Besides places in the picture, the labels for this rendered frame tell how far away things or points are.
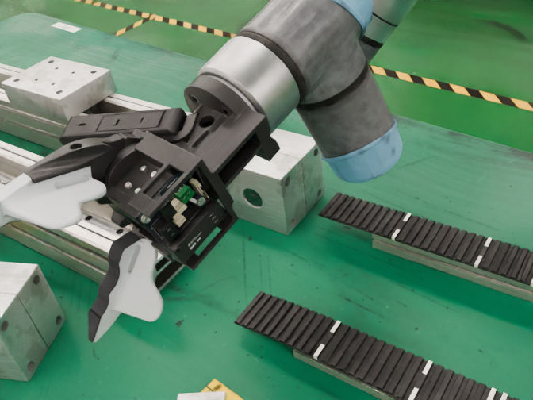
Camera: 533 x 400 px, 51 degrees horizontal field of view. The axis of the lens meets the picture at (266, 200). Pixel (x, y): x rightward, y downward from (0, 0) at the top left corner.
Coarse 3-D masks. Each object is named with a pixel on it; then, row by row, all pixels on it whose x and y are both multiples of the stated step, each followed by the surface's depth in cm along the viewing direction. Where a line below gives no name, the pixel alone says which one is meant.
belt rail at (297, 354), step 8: (296, 352) 60; (304, 360) 60; (312, 360) 59; (320, 368) 59; (328, 368) 58; (336, 376) 58; (344, 376) 57; (352, 384) 57; (360, 384) 56; (368, 392) 56; (376, 392) 55; (384, 392) 55
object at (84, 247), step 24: (0, 144) 88; (0, 168) 89; (24, 168) 84; (96, 216) 75; (24, 240) 80; (48, 240) 74; (72, 240) 70; (96, 240) 67; (72, 264) 75; (96, 264) 70; (168, 264) 74
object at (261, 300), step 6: (258, 294) 65; (264, 294) 65; (270, 294) 64; (252, 300) 64; (258, 300) 64; (264, 300) 64; (252, 306) 63; (258, 306) 63; (264, 306) 63; (246, 312) 63; (252, 312) 63; (258, 312) 63; (240, 318) 62; (246, 318) 62; (252, 318) 62; (240, 324) 62; (246, 324) 61
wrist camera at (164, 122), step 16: (128, 112) 44; (144, 112) 44; (160, 112) 43; (176, 112) 43; (80, 128) 45; (96, 128) 45; (112, 128) 44; (128, 128) 43; (144, 128) 43; (160, 128) 42; (176, 128) 42; (64, 144) 46
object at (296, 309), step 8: (288, 304) 62; (280, 312) 62; (288, 312) 62; (296, 312) 61; (280, 320) 61; (288, 320) 61; (272, 328) 60; (280, 328) 60; (272, 336) 59; (280, 336) 59
